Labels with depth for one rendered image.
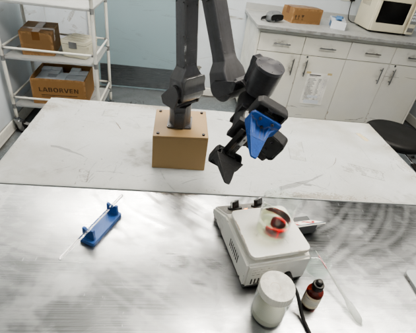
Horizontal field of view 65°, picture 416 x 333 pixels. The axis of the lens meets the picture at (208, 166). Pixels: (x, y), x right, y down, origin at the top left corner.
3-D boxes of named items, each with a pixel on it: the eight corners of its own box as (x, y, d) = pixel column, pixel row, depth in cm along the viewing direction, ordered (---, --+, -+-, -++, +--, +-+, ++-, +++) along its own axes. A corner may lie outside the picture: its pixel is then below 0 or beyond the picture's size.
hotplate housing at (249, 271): (211, 215, 76) (216, 189, 71) (262, 209, 80) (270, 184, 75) (244, 301, 59) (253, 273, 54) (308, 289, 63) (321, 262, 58)
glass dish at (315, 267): (309, 280, 64) (312, 273, 63) (297, 258, 69) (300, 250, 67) (333, 277, 66) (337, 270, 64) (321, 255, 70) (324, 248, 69)
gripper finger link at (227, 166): (219, 148, 62) (245, 162, 64) (210, 158, 65) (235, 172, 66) (212, 175, 58) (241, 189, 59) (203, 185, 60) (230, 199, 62)
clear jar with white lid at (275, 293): (285, 332, 55) (298, 304, 51) (250, 326, 55) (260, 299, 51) (282, 299, 60) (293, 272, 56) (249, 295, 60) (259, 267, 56)
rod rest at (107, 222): (109, 211, 73) (107, 199, 71) (122, 216, 72) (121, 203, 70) (79, 241, 65) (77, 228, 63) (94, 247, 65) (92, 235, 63)
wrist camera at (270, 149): (264, 111, 63) (292, 127, 65) (243, 135, 68) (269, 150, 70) (263, 130, 59) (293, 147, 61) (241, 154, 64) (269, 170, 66)
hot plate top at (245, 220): (229, 213, 66) (230, 210, 65) (282, 207, 69) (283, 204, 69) (251, 261, 56) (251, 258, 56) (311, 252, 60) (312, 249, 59)
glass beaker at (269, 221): (260, 247, 59) (271, 213, 54) (249, 221, 64) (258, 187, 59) (295, 244, 60) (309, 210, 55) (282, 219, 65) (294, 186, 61)
